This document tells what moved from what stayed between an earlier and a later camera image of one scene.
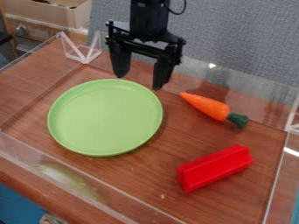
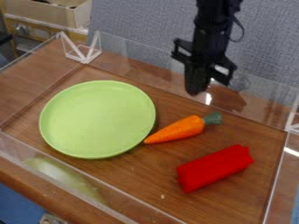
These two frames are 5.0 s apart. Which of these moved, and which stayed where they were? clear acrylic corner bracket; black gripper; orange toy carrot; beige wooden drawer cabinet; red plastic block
Moved: orange toy carrot; black gripper
Stayed: red plastic block; clear acrylic corner bracket; beige wooden drawer cabinet
